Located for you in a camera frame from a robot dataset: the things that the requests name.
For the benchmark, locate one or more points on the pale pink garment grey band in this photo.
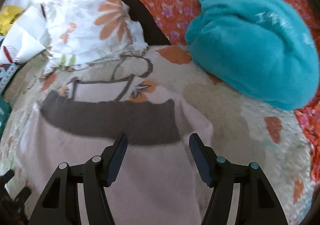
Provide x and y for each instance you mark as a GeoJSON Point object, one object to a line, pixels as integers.
{"type": "Point", "coordinates": [158, 179]}

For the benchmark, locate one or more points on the yellow plastic bag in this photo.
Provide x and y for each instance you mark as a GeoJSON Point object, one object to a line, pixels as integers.
{"type": "Point", "coordinates": [9, 14]}

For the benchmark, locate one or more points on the light blue game box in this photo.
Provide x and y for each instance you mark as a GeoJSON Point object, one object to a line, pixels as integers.
{"type": "Point", "coordinates": [6, 74]}

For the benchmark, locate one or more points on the patterned heart bedspread quilt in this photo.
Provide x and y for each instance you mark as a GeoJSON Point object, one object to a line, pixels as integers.
{"type": "Point", "coordinates": [244, 129]}

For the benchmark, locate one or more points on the white floral pillow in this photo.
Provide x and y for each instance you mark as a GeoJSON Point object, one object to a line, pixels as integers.
{"type": "Point", "coordinates": [84, 32]}

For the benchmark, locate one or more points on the white plastic bag red print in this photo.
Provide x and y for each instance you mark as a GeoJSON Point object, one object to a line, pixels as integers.
{"type": "Point", "coordinates": [28, 35]}

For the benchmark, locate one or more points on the green cardboard box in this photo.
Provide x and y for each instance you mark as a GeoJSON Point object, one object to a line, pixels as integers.
{"type": "Point", "coordinates": [4, 114]}

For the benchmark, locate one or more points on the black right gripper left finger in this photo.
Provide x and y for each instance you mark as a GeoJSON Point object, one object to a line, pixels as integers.
{"type": "Point", "coordinates": [59, 202]}

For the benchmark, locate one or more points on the teal fleece bundle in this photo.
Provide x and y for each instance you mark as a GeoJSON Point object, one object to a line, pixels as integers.
{"type": "Point", "coordinates": [261, 48]}

